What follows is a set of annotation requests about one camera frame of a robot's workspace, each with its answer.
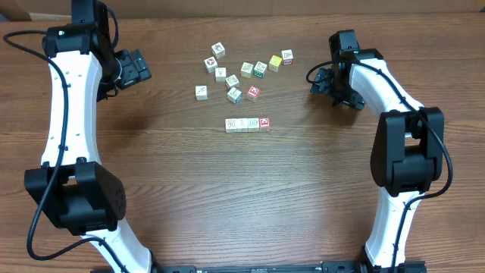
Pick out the hammer picture yellow block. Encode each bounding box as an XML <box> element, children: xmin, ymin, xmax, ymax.
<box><xmin>268</xmin><ymin>55</ymin><xmax>283</xmax><ymax>72</ymax></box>

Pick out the red letter block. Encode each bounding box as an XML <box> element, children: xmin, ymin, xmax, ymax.
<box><xmin>258</xmin><ymin>117</ymin><xmax>271</xmax><ymax>132</ymax></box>
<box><xmin>246</xmin><ymin>85</ymin><xmax>261</xmax><ymax>102</ymax></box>

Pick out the pretzel picture block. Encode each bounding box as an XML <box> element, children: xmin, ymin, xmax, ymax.
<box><xmin>247</xmin><ymin>118</ymin><xmax>260</xmax><ymax>132</ymax></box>

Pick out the giraffe picture block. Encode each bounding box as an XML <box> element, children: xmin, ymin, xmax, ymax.
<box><xmin>236</xmin><ymin>118</ymin><xmax>249</xmax><ymax>133</ymax></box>

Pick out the line drawing wooden block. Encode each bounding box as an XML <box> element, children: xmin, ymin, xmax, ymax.
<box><xmin>225</xmin><ymin>118</ymin><xmax>237</xmax><ymax>133</ymax></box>

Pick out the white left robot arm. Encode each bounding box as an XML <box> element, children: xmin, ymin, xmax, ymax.
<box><xmin>24</xmin><ymin>0</ymin><xmax>158</xmax><ymax>272</ymax></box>

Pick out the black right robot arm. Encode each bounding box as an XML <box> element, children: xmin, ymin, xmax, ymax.
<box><xmin>306</xmin><ymin>30</ymin><xmax>452</xmax><ymax>272</ymax></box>

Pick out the tree picture red block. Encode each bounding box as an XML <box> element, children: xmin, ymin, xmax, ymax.
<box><xmin>281</xmin><ymin>49</ymin><xmax>293</xmax><ymax>65</ymax></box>

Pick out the dog picture green block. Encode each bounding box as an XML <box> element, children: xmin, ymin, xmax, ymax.
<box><xmin>253</xmin><ymin>61</ymin><xmax>268</xmax><ymax>78</ymax></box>

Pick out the green sided picture block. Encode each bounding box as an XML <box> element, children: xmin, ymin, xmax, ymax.
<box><xmin>195</xmin><ymin>86</ymin><xmax>208</xmax><ymax>101</ymax></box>

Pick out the soccer ball picture block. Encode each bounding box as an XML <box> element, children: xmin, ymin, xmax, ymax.
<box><xmin>204</xmin><ymin>56</ymin><xmax>218</xmax><ymax>73</ymax></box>

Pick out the turtle picture block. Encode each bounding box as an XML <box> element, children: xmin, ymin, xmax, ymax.
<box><xmin>240</xmin><ymin>62</ymin><xmax>254</xmax><ymax>78</ymax></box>

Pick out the face picture block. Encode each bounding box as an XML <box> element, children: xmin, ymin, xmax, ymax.
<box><xmin>211</xmin><ymin>42</ymin><xmax>226</xmax><ymax>59</ymax></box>

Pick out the ice cream picture block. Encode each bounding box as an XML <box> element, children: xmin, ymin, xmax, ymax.
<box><xmin>214</xmin><ymin>67</ymin><xmax>227</xmax><ymax>83</ymax></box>

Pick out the blue sided picture block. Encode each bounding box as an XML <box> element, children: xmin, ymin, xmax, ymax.
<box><xmin>227</xmin><ymin>87</ymin><xmax>243</xmax><ymax>104</ymax></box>

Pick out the snail picture block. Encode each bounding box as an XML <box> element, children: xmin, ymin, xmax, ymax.
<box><xmin>225</xmin><ymin>74</ymin><xmax>240</xmax><ymax>89</ymax></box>

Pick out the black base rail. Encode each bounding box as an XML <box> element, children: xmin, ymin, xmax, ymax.
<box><xmin>90</xmin><ymin>259</ymin><xmax>427</xmax><ymax>273</ymax></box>

